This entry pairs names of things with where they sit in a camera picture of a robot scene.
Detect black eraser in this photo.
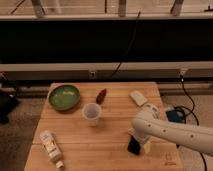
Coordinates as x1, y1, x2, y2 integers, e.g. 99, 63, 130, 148
128, 137, 141, 155

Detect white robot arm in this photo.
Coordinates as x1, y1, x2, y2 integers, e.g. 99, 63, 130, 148
131, 103, 213, 157

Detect red chili pepper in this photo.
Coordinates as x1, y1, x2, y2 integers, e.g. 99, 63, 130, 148
96, 89, 107, 104

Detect white sponge block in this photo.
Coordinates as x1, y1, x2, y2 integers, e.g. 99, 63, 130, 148
130, 91, 147, 107

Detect green bowl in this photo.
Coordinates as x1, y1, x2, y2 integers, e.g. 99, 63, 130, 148
48, 85, 80, 111

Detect blue box on floor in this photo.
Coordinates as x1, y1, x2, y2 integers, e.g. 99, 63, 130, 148
166, 110, 185, 123

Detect white tube bottle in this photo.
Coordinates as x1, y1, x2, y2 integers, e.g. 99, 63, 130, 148
40, 130, 64, 171

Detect dark object at left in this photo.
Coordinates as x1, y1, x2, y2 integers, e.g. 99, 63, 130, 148
0, 72, 19, 124

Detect black hanging cable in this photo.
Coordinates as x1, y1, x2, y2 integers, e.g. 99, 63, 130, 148
110, 10, 142, 78

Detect black floor cables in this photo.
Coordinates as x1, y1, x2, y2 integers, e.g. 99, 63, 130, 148
173, 73, 208, 171

